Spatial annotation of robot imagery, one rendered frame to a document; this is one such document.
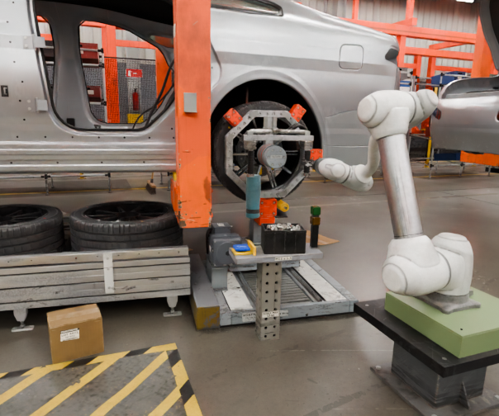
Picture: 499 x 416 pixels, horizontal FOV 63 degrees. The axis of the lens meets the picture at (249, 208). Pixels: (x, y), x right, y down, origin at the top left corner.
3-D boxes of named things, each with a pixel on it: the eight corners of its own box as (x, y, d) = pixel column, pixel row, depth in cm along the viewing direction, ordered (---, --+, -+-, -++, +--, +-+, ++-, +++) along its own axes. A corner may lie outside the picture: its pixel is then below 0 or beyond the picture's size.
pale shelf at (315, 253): (309, 248, 213) (310, 242, 212) (323, 258, 197) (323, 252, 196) (228, 252, 202) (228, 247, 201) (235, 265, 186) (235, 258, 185)
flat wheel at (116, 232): (162, 228, 299) (161, 196, 294) (200, 254, 244) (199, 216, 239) (64, 240, 266) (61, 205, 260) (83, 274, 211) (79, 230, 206)
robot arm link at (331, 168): (313, 172, 213) (334, 182, 217) (326, 177, 198) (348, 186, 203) (322, 153, 212) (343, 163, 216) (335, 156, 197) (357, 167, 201)
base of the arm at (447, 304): (490, 305, 158) (491, 292, 157) (445, 314, 151) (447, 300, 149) (452, 288, 175) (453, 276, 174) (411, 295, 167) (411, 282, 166)
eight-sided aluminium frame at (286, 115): (304, 195, 272) (308, 111, 261) (307, 196, 266) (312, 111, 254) (223, 197, 259) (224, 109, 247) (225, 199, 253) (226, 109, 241)
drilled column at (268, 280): (273, 328, 214) (276, 252, 204) (279, 338, 204) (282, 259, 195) (254, 331, 211) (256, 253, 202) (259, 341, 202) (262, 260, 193)
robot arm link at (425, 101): (403, 106, 173) (380, 106, 166) (438, 81, 158) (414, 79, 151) (414, 134, 169) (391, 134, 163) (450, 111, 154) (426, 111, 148)
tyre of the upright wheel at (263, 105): (189, 163, 274) (265, 215, 296) (193, 167, 252) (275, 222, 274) (244, 81, 272) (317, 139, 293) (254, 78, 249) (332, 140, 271)
